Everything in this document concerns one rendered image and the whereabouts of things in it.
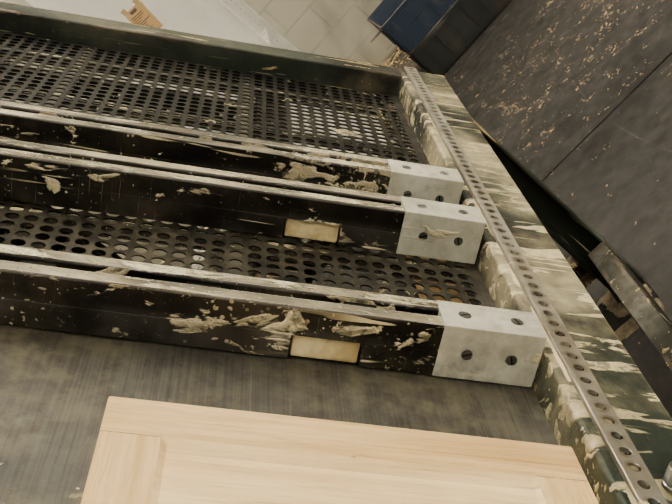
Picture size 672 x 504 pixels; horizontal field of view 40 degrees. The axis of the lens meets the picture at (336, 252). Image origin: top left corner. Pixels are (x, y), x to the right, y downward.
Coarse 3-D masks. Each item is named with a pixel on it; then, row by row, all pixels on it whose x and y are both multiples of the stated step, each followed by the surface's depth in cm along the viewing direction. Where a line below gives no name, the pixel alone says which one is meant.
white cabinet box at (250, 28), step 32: (32, 0) 415; (64, 0) 416; (96, 0) 418; (128, 0) 419; (160, 0) 420; (192, 0) 422; (224, 0) 480; (192, 32) 428; (224, 32) 429; (256, 32) 431; (224, 96) 442
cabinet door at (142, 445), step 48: (144, 432) 87; (192, 432) 88; (240, 432) 89; (288, 432) 91; (336, 432) 92; (384, 432) 94; (432, 432) 95; (96, 480) 80; (144, 480) 81; (192, 480) 82; (240, 480) 83; (288, 480) 85; (336, 480) 86; (384, 480) 87; (432, 480) 89; (480, 480) 90; (528, 480) 91; (576, 480) 92
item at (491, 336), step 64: (0, 256) 102; (64, 256) 104; (0, 320) 101; (64, 320) 102; (128, 320) 102; (192, 320) 103; (256, 320) 104; (320, 320) 104; (384, 320) 105; (448, 320) 107; (512, 320) 110; (512, 384) 110
